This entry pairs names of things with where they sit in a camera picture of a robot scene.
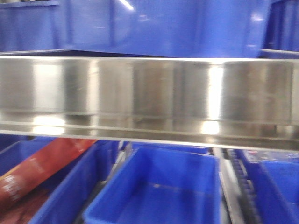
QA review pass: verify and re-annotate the stainless steel shelf front rail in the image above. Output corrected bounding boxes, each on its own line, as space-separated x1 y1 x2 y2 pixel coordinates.
0 56 299 151

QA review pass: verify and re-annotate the large blue plastic bin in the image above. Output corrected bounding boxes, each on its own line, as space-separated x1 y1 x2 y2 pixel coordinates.
59 0 271 58

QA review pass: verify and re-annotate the blue bin lower left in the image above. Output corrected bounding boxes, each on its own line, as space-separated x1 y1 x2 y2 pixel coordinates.
0 140 119 224

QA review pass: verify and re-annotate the blue bin lower right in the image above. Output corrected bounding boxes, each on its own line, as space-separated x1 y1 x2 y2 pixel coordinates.
233 149 299 224

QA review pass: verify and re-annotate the red packaged item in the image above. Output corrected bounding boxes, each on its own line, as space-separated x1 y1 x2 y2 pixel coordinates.
0 138 96 213

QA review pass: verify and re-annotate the blue bin lower centre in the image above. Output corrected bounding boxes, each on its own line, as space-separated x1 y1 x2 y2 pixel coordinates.
83 147 221 224

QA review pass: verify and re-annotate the blue ribbed crate right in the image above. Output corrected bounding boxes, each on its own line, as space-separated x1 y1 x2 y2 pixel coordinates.
263 0 299 52

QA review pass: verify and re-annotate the roller track lower shelf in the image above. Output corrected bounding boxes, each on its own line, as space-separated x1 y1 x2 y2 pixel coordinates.
213 148 262 224

